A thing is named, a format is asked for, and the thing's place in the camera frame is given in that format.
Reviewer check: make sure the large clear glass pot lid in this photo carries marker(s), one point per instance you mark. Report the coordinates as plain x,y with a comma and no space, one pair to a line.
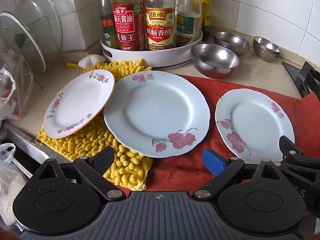
42,12

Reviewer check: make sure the white rimmed glass pot lid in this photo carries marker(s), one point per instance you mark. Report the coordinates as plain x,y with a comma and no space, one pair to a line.
22,45

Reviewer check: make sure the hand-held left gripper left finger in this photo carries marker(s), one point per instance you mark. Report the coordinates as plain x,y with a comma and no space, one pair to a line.
103,158

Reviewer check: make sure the clear plastic bag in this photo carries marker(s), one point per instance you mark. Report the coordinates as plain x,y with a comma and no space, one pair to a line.
12,97

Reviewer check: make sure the clear sauce bottle purple neck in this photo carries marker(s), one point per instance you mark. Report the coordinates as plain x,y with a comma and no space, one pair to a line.
187,22

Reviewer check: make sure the white round turntable tray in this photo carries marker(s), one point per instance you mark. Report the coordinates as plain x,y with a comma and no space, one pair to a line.
155,57

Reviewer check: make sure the yellow red label vinegar bottle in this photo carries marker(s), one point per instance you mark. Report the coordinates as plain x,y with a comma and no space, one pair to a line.
160,27

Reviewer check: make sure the green glass bottle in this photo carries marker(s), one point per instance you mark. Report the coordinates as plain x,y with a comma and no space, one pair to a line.
106,17

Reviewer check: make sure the yellow chenille mat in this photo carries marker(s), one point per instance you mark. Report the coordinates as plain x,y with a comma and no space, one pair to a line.
100,135

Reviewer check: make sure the large plate pink flowers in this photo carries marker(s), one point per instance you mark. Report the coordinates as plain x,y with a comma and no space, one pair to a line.
157,110

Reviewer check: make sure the stainless steel sink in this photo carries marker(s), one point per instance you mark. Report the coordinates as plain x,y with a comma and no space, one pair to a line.
30,145

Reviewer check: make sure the small plate multicoloured flowers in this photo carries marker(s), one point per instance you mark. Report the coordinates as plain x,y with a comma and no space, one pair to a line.
77,102

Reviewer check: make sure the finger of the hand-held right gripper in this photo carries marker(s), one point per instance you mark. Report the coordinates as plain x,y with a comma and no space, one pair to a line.
293,168
287,145

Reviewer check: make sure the small plate pink flowers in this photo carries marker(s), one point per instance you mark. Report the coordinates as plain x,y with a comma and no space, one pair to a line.
252,120

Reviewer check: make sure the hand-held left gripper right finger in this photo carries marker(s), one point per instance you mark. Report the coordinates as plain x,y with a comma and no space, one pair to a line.
214,162

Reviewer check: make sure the white plastic bag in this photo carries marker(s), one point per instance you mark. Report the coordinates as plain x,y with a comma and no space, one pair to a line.
10,180

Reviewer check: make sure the red label soy sauce bottle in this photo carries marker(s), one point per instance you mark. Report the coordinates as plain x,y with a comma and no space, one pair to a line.
125,25

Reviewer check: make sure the red cloth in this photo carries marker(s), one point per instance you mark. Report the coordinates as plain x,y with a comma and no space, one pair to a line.
185,165

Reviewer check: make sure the stainless steel bowl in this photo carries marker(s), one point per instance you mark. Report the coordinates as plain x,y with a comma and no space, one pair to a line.
215,60
232,41
266,48

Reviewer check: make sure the yellow green label oil bottle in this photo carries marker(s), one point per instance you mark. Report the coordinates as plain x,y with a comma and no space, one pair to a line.
206,5

